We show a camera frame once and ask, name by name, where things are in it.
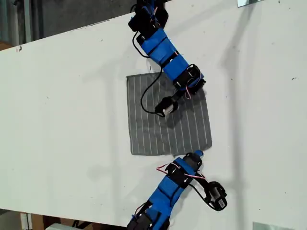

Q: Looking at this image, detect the grey white-striped square towel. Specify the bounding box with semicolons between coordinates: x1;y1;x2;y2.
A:
126;71;213;156

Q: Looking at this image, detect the white table leg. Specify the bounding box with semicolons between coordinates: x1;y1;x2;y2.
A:
20;212;33;230

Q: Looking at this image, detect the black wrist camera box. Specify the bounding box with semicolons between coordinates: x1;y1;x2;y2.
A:
155;96;179;118
205;181;228;212

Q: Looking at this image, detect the white plastic object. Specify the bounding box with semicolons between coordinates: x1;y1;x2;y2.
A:
45;223;75;230

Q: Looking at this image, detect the black camera cable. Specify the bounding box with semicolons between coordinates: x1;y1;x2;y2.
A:
189;183;216;211
132;32;166;118

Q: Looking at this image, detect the black camera stalk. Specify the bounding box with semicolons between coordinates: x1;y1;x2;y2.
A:
171;91;186;102
196;176;212;192

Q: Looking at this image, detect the steel plate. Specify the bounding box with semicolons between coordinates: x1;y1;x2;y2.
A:
236;0;262;8

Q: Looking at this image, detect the grey metal frame post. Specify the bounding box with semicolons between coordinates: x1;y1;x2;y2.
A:
24;0;33;44

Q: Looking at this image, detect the brown cardboard box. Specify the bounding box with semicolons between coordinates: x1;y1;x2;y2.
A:
31;214;96;230

